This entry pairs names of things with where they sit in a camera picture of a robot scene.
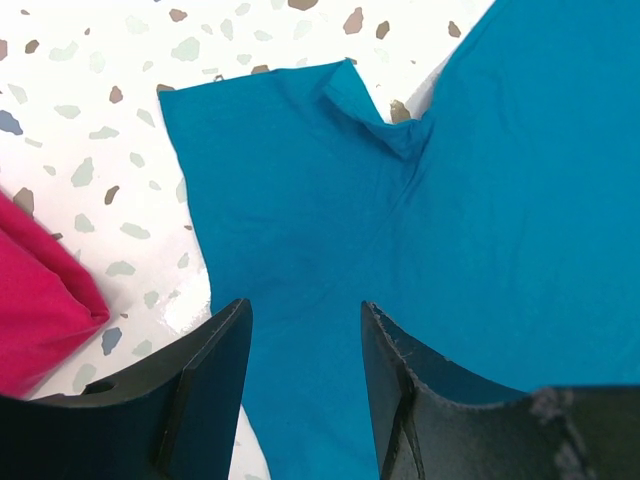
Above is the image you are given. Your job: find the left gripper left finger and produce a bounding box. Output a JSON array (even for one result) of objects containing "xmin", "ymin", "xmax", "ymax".
[{"xmin": 1, "ymin": 300, "xmax": 253, "ymax": 480}]

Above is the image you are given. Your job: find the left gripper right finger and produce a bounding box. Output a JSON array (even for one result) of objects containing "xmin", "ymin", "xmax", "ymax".
[{"xmin": 361, "ymin": 302, "xmax": 639, "ymax": 480}]

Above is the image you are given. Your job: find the blue t shirt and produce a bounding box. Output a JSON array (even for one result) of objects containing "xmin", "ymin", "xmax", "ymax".
[{"xmin": 159, "ymin": 1, "xmax": 639, "ymax": 479}]

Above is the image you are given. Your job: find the folded red t shirt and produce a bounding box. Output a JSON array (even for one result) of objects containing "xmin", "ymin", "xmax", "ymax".
[{"xmin": 1, "ymin": 195, "xmax": 110, "ymax": 398}]

